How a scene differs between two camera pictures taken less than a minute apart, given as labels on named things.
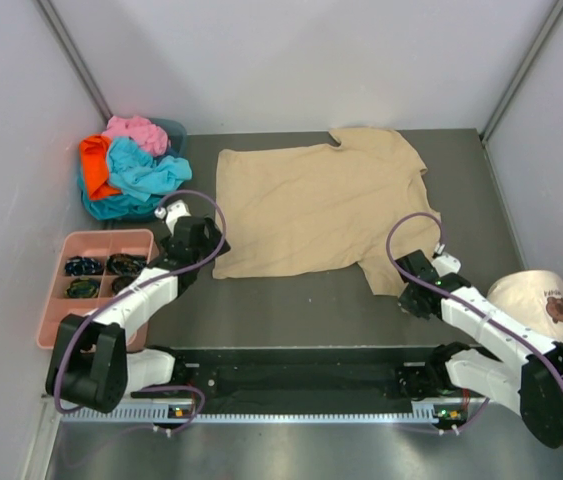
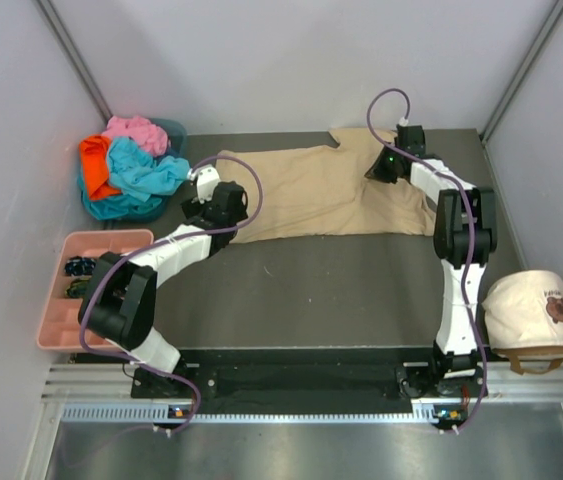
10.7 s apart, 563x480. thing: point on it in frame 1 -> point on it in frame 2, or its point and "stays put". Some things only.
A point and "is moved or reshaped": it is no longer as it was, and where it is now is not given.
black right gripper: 405,303 -> 375,172
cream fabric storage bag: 540,298 stays put
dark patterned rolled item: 78,266 stays put
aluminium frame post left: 74,56 stays put
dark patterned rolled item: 82,288 stays put
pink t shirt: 140,130 stays put
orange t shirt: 94,163 stays put
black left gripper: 213,243 -> 193,208
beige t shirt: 322,206 is moved or reshaped
